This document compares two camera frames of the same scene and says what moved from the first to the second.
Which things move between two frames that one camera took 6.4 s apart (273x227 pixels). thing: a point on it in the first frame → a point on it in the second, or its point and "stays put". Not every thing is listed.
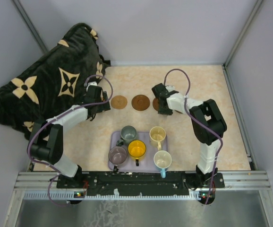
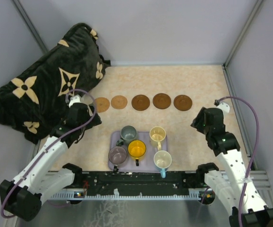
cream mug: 157,134 stays put
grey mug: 128,133 stays put
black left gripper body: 103,107 → 96,121
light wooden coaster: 119,101 stays put
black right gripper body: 164,110 → 199,123
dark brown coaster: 140,102 stays put
